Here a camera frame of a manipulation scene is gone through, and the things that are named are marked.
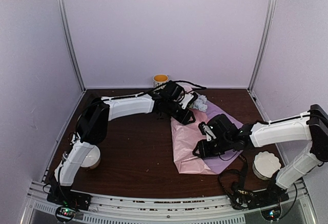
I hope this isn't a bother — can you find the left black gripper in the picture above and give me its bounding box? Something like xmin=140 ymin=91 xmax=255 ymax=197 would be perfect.
xmin=166 ymin=100 xmax=196 ymax=126

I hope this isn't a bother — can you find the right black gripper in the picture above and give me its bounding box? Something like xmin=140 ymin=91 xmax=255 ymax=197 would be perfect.
xmin=193 ymin=136 xmax=232 ymax=158

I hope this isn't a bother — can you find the purple pink wrapping paper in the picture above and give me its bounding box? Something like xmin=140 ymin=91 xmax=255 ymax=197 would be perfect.
xmin=171 ymin=93 xmax=243 ymax=175

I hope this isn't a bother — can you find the blue fake flower stem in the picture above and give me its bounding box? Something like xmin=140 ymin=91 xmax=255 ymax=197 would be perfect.
xmin=191 ymin=95 xmax=208 ymax=112

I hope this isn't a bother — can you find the black lettered ribbon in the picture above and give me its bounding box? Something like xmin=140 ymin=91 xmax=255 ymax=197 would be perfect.
xmin=217 ymin=154 xmax=255 ymax=210

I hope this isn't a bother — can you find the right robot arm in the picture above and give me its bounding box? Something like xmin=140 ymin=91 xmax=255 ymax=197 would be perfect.
xmin=192 ymin=104 xmax=327 ymax=210

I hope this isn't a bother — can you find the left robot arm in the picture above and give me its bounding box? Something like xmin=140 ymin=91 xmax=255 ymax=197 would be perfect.
xmin=47 ymin=80 xmax=198 ymax=210

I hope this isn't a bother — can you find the patterned mug orange inside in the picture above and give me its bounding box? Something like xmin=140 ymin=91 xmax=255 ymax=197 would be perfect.
xmin=153 ymin=74 xmax=169 ymax=88

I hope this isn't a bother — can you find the white scalloped bowl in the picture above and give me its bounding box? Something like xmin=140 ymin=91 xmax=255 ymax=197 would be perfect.
xmin=252 ymin=151 xmax=281 ymax=180

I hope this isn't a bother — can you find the white round bowl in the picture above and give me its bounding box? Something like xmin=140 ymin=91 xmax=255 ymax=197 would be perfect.
xmin=80 ymin=146 xmax=101 ymax=170

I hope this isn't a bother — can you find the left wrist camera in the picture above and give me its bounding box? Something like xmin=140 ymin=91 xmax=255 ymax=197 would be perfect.
xmin=179 ymin=92 xmax=198 ymax=109

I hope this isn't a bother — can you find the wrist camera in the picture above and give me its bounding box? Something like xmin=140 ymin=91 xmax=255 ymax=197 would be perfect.
xmin=179 ymin=92 xmax=198 ymax=109
xmin=198 ymin=121 xmax=217 ymax=141

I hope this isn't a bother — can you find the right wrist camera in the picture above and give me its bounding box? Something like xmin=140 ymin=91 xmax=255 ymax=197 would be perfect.
xmin=198 ymin=121 xmax=217 ymax=141

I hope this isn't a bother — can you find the front aluminium rail base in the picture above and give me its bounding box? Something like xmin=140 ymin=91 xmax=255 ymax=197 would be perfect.
xmin=22 ymin=179 xmax=315 ymax=224

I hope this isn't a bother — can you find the right aluminium frame post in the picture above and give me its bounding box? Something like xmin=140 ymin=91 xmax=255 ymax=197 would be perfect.
xmin=248 ymin=0 xmax=277 ymax=93

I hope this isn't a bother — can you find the aluminium frame post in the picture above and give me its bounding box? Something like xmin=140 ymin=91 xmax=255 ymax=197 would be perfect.
xmin=57 ymin=0 xmax=86 ymax=92
xmin=248 ymin=0 xmax=277 ymax=93

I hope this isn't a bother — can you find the left aluminium frame post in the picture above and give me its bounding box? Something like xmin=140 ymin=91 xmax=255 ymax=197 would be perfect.
xmin=57 ymin=0 xmax=86 ymax=92

